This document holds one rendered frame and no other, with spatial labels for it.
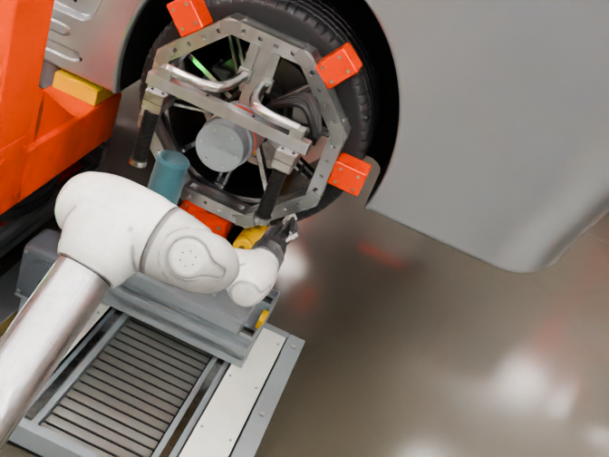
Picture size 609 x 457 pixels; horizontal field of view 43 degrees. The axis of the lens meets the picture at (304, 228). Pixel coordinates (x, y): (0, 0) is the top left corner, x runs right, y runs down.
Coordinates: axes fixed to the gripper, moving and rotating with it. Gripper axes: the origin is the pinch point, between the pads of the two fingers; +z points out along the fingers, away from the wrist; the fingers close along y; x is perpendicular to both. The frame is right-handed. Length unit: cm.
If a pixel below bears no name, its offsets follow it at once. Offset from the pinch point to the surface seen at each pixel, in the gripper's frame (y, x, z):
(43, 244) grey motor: -57, 24, -28
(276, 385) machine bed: -28, -51, -2
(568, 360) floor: 43, -134, 102
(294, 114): 8.4, 24.5, 15.3
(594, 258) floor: 58, -149, 214
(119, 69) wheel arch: -31, 56, 6
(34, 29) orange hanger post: -18, 73, -38
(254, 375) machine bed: -34, -46, -2
